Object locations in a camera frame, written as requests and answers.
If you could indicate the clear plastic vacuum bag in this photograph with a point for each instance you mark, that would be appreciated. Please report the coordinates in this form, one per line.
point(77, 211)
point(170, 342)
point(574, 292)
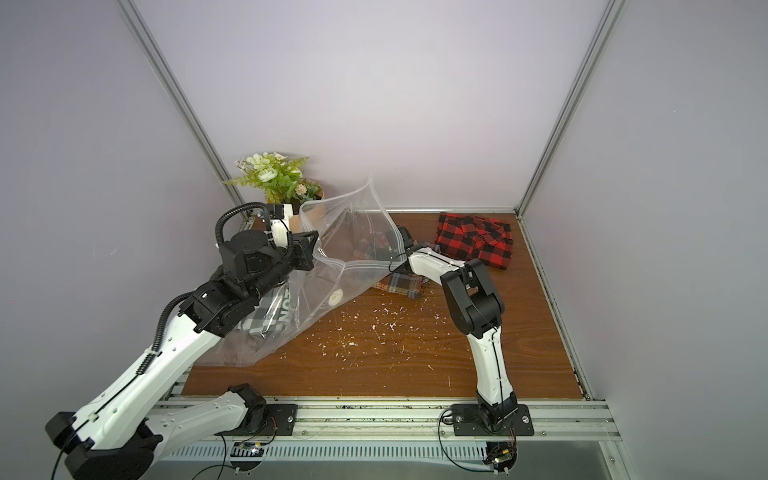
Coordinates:
point(341, 222)

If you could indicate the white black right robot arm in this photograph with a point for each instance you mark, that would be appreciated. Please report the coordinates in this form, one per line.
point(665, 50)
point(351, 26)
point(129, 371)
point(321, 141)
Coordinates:
point(476, 307)

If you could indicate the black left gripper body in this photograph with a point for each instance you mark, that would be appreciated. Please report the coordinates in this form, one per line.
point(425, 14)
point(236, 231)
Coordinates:
point(276, 267)

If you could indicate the red black plaid shirt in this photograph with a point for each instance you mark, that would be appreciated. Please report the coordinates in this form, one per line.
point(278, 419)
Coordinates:
point(467, 237)

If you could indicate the white round bag valve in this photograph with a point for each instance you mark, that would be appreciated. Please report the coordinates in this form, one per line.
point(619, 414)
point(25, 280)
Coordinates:
point(336, 297)

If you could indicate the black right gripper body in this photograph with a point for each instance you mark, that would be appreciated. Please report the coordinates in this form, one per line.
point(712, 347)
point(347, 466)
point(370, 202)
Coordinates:
point(404, 241)

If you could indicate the multicolour tartan shirt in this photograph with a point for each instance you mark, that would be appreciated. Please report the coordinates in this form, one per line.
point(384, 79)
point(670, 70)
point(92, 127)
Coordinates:
point(399, 281)

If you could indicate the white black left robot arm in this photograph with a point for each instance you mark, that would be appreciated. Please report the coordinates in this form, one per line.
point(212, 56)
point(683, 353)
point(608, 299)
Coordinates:
point(116, 436)

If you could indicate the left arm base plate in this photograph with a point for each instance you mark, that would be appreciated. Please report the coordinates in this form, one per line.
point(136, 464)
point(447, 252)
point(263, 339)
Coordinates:
point(270, 420)

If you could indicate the artificial green white plant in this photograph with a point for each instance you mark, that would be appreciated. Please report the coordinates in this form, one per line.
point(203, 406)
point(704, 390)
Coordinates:
point(276, 175)

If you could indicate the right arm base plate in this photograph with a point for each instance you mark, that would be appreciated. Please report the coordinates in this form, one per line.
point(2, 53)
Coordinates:
point(469, 420)

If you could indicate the grey white checked shirt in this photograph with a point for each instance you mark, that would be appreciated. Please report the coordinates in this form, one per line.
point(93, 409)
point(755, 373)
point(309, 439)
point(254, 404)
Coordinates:
point(271, 316)

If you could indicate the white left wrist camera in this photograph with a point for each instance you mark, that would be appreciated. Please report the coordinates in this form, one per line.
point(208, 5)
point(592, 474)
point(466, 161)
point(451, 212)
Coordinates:
point(280, 217)

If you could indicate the aluminium front rail frame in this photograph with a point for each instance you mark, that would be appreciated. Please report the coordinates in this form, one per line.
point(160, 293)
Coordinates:
point(410, 429)

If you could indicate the terracotta flower pot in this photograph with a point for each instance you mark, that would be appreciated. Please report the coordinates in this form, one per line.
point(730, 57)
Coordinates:
point(305, 191)

